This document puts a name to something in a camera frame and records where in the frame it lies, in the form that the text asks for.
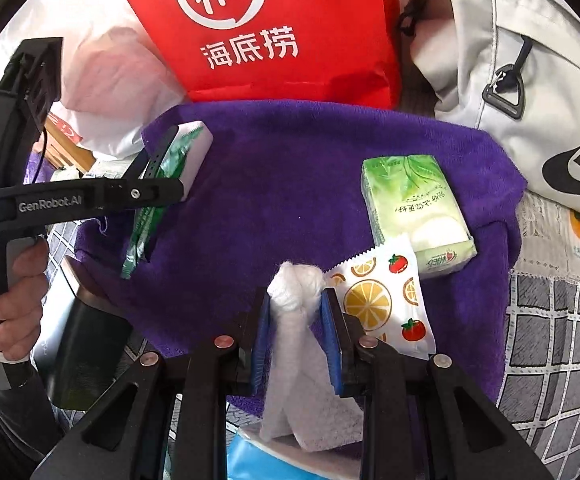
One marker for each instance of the grey checkered cloth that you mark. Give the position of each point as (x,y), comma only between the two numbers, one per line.
(540,392)

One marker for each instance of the purple towel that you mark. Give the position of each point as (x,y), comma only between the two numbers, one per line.
(281,182)

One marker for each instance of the grey Nike waist bag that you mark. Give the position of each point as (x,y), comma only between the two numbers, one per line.
(512,69)

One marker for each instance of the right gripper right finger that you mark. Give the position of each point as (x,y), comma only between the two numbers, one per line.
(422,419)

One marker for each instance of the red paper shopping bag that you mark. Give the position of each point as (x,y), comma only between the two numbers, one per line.
(318,50)

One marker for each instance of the white Miniso plastic bag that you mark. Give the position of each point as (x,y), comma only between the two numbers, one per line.
(114,82)

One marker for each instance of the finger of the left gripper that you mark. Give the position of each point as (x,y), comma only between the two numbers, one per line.
(123,194)

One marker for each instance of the dark green tin box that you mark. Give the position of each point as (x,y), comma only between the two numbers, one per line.
(82,338)

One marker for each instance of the fruit print wipe sachet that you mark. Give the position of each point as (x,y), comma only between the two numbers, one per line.
(381,288)

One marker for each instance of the person's left hand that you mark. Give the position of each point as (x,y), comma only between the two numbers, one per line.
(21,307)

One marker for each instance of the patterned bed sheet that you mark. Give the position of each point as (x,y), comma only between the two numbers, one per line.
(550,236)

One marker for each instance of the green pocket tissue pack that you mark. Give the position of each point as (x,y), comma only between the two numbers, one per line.
(410,195)

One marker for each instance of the blue tissue pack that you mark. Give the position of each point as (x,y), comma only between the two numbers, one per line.
(250,458)

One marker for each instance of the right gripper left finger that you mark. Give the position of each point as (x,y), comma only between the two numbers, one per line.
(167,411)

